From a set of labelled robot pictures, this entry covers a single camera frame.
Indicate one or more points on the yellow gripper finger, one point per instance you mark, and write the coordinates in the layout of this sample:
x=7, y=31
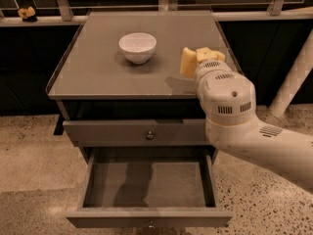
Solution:
x=220, y=56
x=204, y=54

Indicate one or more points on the yellow sponge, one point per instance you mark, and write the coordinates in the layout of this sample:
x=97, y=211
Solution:
x=188, y=63

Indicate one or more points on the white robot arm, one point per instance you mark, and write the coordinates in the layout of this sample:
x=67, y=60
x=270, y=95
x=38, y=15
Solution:
x=232, y=126

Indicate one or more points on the grey top drawer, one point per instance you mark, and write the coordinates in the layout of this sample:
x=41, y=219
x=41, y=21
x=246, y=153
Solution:
x=127, y=133

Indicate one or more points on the grey drawer cabinet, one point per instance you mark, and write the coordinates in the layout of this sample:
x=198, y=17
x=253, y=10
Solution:
x=96, y=81

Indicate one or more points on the open grey middle drawer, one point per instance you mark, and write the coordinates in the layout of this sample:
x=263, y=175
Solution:
x=129, y=186

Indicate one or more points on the metal middle drawer knob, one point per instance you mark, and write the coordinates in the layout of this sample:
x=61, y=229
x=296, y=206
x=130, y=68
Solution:
x=151, y=224

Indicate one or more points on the white ceramic bowl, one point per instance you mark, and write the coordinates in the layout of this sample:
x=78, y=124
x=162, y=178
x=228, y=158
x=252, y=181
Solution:
x=137, y=47

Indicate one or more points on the white diagonal pole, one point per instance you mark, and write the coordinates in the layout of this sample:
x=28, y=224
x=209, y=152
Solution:
x=299, y=71

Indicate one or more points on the round metal top knob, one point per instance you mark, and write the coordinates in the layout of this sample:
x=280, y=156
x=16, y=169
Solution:
x=150, y=135

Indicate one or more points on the small yellow black object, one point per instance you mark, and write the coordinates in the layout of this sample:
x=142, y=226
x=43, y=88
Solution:
x=27, y=14

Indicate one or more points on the metal railing frame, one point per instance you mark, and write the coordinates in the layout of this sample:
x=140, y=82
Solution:
x=58, y=12

